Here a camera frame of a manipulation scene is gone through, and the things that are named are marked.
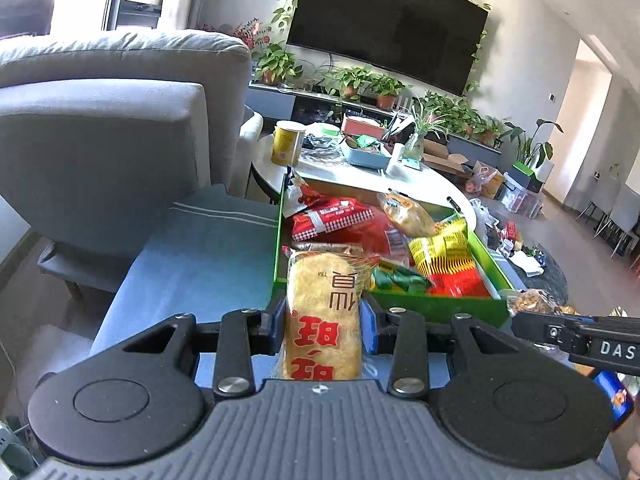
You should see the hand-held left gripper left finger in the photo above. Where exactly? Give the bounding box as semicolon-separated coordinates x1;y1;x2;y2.
120;294;288;400

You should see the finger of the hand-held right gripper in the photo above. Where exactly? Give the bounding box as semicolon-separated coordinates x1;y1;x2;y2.
510;311;584;349

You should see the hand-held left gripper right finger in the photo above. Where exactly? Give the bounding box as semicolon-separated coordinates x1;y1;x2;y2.
360;294;523;398

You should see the clear brown snack packet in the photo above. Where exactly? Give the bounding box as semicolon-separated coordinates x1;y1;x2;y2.
506;289;558;318

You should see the beige bread packet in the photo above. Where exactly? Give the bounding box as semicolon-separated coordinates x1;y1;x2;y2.
277;250;381;382

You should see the green cracker bag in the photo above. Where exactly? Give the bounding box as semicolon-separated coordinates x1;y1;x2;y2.
370;258;435;293

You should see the green cardboard box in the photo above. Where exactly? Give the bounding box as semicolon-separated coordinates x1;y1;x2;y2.
272;172;516;331

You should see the red plastic snack bag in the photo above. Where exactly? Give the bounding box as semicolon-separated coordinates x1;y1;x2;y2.
350;209;416;268

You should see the long brown snack packet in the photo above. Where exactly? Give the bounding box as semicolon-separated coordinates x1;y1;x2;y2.
292;241;366;257

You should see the red yellow snack bag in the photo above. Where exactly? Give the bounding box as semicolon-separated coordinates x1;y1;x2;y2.
407;216;493;300

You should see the clear yellow pastry packet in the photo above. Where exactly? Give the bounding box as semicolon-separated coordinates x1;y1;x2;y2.
376;190;437;237

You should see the red checkered snack packet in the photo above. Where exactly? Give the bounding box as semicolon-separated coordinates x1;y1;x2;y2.
291;197;375;242

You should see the red clear snack packet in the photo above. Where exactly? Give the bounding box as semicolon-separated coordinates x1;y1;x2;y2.
284;175;321;218

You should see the blue red snack packet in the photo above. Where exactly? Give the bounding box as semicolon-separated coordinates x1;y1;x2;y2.
594;369;628;432

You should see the dark marble round table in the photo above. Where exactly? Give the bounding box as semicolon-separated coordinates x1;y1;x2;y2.
480;230;571;306

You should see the white tissue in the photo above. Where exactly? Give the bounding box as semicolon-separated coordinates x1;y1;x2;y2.
507;250;546;277

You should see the clear plastic bag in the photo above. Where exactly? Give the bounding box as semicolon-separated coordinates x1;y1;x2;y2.
470;197;501;246

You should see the grey dining chair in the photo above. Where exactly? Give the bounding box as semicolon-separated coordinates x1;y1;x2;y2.
577;180;621;238
607;182;640;258

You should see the clear storage box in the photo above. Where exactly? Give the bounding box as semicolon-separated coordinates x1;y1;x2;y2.
500;172;546;218

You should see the white oval coffee table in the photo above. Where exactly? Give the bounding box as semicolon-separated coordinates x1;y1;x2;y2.
250;147;473;221

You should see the plastic bag with fruit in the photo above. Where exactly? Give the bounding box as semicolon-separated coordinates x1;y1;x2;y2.
465;160;503;198

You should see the blue plastic basket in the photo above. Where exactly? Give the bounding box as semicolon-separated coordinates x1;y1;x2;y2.
340;132;391;170

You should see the large leaf floor plant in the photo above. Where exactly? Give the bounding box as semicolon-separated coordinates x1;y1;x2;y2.
502;119;563;168

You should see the yellow canister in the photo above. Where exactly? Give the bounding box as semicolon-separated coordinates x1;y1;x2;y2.
270;121;307;167

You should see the open cardboard box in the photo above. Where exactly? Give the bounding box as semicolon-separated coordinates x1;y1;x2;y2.
422;139;468;177

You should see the glass vase with spider plant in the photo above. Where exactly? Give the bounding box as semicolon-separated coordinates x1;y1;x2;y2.
402;95;451;162

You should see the orange storage box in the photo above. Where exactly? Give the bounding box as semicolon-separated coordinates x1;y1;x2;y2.
341;115;388;141

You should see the grey television cabinet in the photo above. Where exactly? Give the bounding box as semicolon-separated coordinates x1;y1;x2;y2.
248;82;503;156

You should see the row of potted plants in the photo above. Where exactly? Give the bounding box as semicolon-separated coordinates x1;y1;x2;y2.
252;42;506;148

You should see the grey sofa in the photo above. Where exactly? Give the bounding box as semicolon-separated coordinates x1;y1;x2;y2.
0;29;263;301

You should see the red flower decoration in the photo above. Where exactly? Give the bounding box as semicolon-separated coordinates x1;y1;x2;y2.
197;19;273;53

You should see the black wall television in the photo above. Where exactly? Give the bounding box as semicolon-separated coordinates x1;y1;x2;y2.
287;0;491;97

